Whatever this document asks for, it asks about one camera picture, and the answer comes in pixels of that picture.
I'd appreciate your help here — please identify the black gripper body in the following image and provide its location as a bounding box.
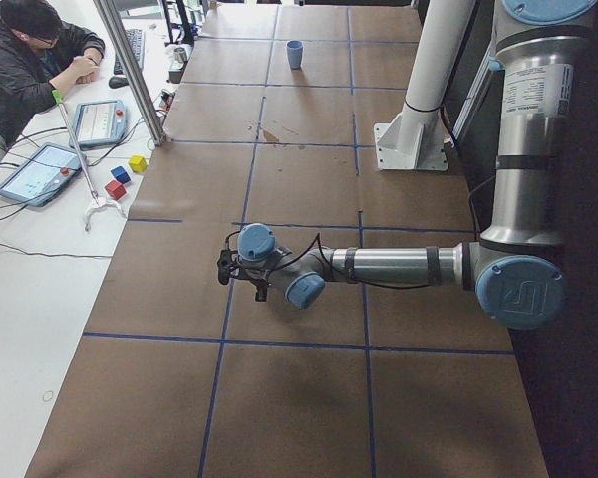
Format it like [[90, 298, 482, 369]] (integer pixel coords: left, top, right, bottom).
[[243, 263, 274, 287]]

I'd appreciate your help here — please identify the blue plastic cup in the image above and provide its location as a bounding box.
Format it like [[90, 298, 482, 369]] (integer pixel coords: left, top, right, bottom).
[[286, 40, 303, 70]]

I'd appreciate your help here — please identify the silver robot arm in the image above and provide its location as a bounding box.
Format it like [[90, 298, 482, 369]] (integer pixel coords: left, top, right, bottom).
[[217, 1, 596, 330]]

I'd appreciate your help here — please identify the yellow cube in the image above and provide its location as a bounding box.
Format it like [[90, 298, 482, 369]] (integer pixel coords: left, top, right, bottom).
[[128, 154, 148, 173]]

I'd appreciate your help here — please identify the red cube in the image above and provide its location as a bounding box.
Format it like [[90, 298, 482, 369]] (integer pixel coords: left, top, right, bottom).
[[105, 179, 127, 200]]

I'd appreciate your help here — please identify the blue cube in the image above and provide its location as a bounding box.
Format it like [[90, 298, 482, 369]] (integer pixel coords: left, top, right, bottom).
[[110, 166, 131, 184]]

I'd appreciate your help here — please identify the grabber reach stick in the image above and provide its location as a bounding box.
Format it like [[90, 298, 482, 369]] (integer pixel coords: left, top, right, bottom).
[[52, 89, 127, 232]]

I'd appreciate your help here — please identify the white mounting pillar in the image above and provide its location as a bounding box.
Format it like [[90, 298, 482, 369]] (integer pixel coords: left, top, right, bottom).
[[374, 0, 476, 171]]

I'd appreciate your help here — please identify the far teach pendant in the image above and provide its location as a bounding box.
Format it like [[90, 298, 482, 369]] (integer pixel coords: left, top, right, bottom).
[[73, 100, 128, 149]]

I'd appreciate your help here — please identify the teach pendant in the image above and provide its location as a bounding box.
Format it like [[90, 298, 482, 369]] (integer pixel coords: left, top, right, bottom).
[[0, 142, 81, 207], [73, 100, 128, 149]]

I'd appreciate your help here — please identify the silver metal cup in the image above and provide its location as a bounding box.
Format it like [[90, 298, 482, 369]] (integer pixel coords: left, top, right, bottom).
[[172, 46, 188, 64]]

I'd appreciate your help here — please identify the near teach pendant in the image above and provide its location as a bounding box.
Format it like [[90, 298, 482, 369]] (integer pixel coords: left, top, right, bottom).
[[0, 142, 81, 207]]

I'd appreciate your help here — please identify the black computer mouse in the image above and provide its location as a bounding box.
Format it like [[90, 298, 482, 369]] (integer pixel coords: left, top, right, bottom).
[[108, 76, 129, 89]]

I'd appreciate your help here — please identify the black keyboard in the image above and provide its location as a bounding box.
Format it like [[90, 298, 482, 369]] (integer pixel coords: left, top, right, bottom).
[[113, 28, 146, 75]]

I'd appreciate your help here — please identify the seated person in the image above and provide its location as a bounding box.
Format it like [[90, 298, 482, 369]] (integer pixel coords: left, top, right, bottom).
[[0, 1, 105, 147]]

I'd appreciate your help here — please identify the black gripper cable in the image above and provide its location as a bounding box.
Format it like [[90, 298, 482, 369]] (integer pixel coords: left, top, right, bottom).
[[223, 232, 433, 290]]

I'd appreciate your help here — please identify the aluminium frame post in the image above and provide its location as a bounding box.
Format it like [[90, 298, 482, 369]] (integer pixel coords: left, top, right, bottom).
[[94, 0, 166, 146]]

